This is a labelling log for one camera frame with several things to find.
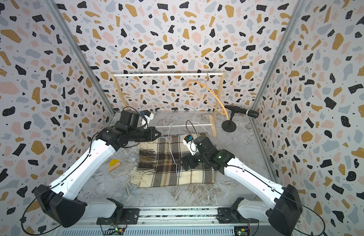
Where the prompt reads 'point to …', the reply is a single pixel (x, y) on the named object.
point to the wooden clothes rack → (214, 127)
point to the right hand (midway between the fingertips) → (185, 158)
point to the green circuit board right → (241, 230)
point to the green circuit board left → (115, 231)
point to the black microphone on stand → (229, 125)
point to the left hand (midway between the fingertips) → (162, 133)
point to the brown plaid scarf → (158, 164)
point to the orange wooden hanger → (223, 112)
